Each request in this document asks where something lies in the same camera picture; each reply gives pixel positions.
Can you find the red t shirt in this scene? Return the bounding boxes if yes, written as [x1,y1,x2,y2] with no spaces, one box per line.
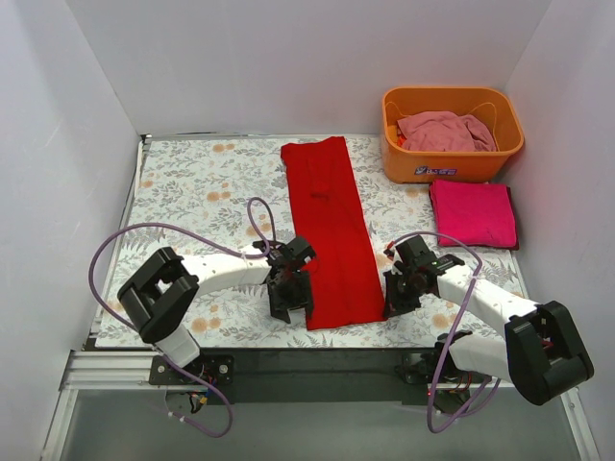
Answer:
[281,136,384,330]

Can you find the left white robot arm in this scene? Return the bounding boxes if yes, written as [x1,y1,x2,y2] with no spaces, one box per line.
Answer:
[117,236,316,368]

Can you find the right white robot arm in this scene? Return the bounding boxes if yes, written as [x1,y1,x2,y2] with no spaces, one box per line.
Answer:
[383,235,595,405]

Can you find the folded magenta t shirt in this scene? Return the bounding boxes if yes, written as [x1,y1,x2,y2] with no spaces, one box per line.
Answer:
[430,180,518,250]

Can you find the floral patterned table mat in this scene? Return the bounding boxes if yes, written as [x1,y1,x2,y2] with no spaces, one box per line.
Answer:
[94,136,542,350]

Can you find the pink crumpled t shirt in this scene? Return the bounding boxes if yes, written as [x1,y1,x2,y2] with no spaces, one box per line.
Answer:
[397,111,497,153]

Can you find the orange plastic basket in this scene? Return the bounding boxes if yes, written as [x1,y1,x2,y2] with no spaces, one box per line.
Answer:
[381,86,524,183]

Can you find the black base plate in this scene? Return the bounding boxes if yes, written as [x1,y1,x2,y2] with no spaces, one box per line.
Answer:
[148,346,494,408]

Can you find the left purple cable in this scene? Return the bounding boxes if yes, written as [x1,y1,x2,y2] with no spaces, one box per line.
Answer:
[89,196,278,438]

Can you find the aluminium frame rail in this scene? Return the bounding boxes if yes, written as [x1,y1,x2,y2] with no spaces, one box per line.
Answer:
[42,349,599,460]

